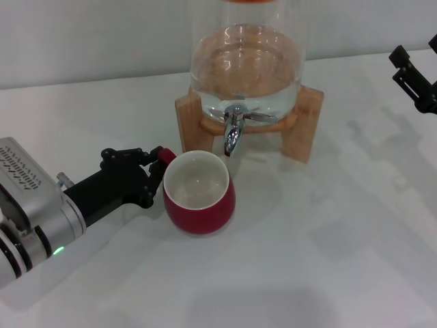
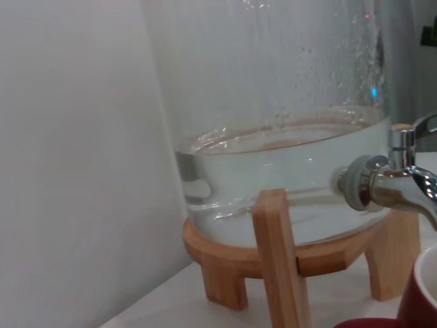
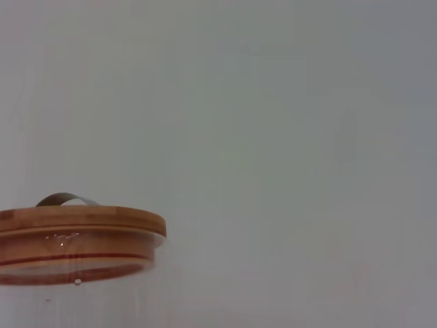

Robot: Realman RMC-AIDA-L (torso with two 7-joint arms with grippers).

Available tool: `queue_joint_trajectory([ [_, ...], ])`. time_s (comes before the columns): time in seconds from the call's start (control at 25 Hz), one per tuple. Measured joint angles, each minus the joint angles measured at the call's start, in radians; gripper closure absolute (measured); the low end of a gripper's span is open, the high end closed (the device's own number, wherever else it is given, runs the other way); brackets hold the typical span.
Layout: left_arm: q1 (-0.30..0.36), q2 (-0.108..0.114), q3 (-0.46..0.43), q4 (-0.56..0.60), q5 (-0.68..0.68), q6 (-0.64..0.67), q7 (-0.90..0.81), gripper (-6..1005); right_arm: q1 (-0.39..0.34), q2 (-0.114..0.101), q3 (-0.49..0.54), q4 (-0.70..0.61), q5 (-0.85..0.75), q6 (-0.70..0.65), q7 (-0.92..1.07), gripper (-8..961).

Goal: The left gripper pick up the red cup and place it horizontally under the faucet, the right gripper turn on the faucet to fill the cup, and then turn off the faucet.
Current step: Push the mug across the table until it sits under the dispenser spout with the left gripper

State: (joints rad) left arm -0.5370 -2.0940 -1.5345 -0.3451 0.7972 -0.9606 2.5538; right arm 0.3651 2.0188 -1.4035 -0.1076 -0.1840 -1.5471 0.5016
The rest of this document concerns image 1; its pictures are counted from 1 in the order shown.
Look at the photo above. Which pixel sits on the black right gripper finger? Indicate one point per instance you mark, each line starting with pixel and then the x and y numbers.
pixel 411 80
pixel 434 42

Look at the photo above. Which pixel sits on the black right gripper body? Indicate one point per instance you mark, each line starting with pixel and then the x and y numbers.
pixel 431 99

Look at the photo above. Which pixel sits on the red ceramic cup white inside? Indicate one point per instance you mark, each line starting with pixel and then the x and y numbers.
pixel 201 218

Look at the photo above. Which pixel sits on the chrome faucet with lever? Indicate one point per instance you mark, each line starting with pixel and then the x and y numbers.
pixel 233 136

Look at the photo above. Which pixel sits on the silver and black wrist camera box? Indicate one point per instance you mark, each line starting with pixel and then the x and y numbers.
pixel 30 191

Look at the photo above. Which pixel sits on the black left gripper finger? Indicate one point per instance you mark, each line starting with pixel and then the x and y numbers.
pixel 156 174
pixel 126 153

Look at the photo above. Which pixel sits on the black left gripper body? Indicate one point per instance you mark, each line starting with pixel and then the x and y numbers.
pixel 109 188

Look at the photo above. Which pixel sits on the wooden dispenser stand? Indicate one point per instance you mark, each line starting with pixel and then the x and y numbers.
pixel 302 136

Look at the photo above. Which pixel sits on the clear glass water dispenser jar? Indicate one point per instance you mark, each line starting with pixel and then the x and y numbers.
pixel 249 68

